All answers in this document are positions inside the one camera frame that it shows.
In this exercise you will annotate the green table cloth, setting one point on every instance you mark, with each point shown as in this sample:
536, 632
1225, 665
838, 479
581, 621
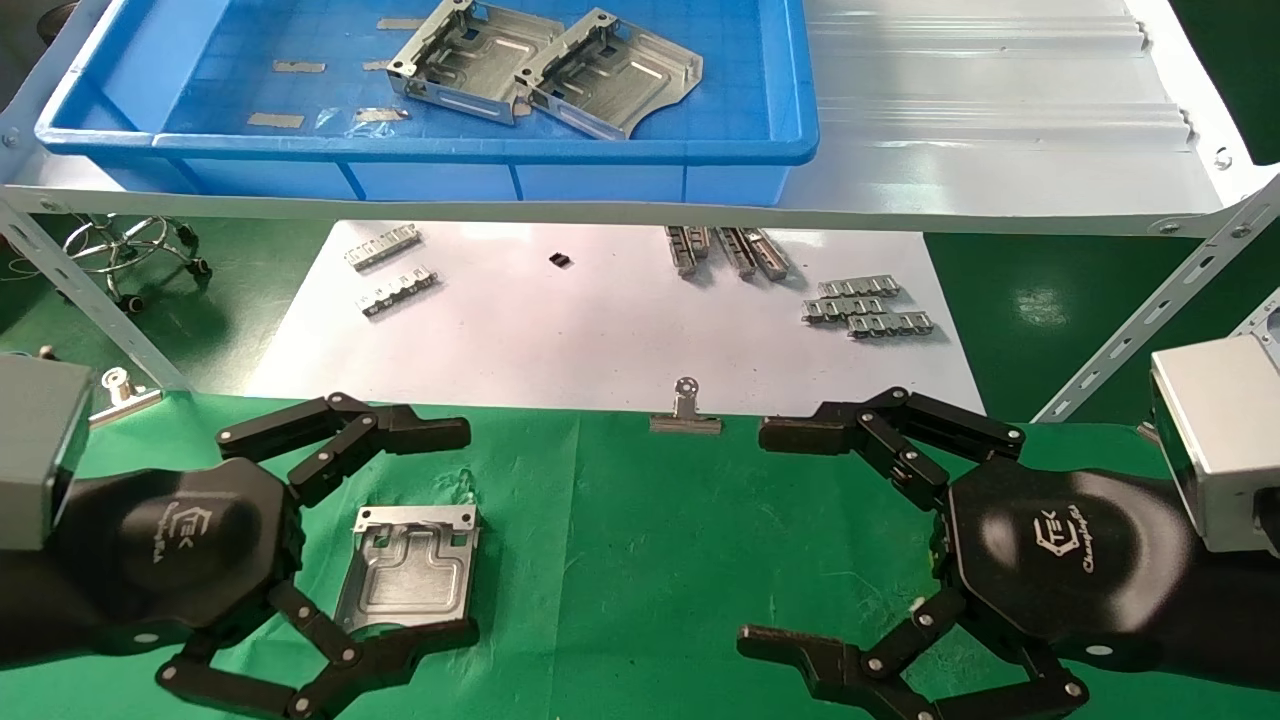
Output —
620, 560

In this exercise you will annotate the slotted silver metal rail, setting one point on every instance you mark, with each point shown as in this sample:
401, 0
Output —
682, 252
892, 325
858, 288
383, 247
701, 240
843, 309
398, 291
767, 254
737, 254

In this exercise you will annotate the chrome stool base with casters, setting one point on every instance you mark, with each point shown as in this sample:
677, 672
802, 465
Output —
197, 266

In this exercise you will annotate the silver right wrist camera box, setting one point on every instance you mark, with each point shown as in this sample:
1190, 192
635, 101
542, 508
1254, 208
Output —
1220, 440

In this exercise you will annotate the blue plastic parts bin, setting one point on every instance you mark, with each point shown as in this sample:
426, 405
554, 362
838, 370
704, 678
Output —
600, 170

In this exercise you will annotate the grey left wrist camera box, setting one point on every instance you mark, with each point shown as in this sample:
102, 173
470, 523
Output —
40, 440

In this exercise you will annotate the silver binder clip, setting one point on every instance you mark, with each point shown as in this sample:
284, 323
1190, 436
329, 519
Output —
125, 398
686, 423

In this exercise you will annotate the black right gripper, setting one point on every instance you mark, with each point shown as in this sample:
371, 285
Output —
1070, 560

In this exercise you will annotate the white metal shelf rack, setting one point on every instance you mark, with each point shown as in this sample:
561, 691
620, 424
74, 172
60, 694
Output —
1000, 120

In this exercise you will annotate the silver sheet metal bracket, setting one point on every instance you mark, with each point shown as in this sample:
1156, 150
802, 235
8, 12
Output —
410, 570
470, 60
610, 75

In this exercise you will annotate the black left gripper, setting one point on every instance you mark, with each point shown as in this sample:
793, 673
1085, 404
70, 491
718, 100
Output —
190, 550

